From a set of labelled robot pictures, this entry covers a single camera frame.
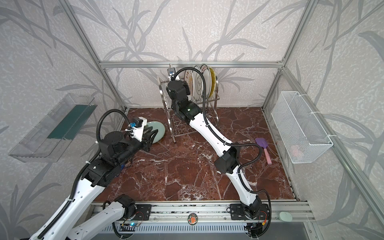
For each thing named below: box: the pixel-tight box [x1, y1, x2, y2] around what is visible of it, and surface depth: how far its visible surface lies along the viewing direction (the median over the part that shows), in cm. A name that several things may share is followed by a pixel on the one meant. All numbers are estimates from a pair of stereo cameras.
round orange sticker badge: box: [187, 212, 198, 226], surface depth 73 cm
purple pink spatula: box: [255, 137, 273, 165], surface depth 98 cm
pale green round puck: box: [278, 211, 293, 222], surface depth 72 cm
